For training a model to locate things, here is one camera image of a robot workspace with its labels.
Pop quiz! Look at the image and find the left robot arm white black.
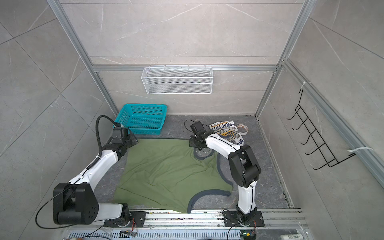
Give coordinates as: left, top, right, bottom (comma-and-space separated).
53, 127, 137, 227

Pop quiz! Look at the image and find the white tank top navy trim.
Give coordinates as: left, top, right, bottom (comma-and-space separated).
209, 121, 245, 146

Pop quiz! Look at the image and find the black wire hook rack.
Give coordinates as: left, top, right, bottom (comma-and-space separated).
287, 89, 356, 171

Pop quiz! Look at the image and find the teal plastic basket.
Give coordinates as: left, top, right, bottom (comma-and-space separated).
115, 104, 168, 135

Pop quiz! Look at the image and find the roll of masking tape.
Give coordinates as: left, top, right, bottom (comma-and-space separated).
237, 124, 249, 136

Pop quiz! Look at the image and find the white wire mesh shelf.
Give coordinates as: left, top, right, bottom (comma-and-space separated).
141, 67, 214, 95

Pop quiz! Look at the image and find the white bottle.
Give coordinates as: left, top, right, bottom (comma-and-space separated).
280, 233, 304, 240

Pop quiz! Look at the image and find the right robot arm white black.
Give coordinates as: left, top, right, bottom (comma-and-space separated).
190, 122, 264, 227

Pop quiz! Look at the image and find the green tank top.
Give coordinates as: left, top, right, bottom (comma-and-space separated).
113, 139, 233, 214

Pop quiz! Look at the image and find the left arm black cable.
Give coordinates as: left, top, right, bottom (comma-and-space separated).
35, 114, 122, 240

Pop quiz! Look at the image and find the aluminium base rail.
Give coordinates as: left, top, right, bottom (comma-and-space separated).
60, 209, 313, 240

